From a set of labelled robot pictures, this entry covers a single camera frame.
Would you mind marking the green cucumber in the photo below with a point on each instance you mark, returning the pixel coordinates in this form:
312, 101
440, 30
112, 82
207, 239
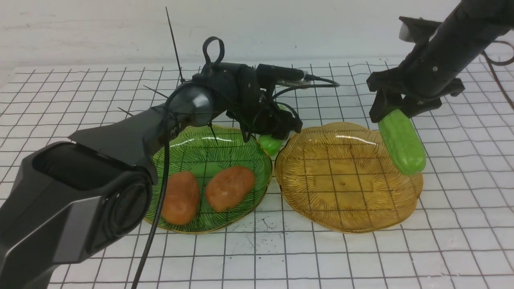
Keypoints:
402, 142
270, 144

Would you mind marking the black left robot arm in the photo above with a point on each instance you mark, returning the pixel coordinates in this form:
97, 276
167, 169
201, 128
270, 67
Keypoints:
71, 200

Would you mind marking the green glass plate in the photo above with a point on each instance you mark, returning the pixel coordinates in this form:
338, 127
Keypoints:
205, 151

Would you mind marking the orange potato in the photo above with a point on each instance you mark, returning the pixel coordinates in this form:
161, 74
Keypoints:
229, 187
182, 197

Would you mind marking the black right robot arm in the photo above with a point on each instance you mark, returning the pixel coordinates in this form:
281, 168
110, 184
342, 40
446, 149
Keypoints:
441, 51

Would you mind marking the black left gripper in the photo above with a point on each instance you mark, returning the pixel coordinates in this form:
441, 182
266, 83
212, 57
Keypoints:
248, 100

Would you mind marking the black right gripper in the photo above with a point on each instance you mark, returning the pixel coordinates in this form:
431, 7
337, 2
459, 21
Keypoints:
414, 87

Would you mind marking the amber glass plate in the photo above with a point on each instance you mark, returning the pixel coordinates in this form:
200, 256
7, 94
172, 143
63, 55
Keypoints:
341, 177

